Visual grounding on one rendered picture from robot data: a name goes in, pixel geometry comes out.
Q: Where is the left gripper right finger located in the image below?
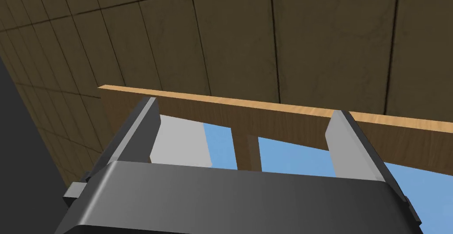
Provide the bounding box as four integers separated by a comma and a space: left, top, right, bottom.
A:
324, 110, 397, 185

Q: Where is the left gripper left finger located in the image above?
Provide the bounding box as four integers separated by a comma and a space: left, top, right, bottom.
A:
86, 97, 162, 179

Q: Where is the wooden framed window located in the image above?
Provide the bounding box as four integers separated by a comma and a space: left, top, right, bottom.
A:
97, 84, 453, 234

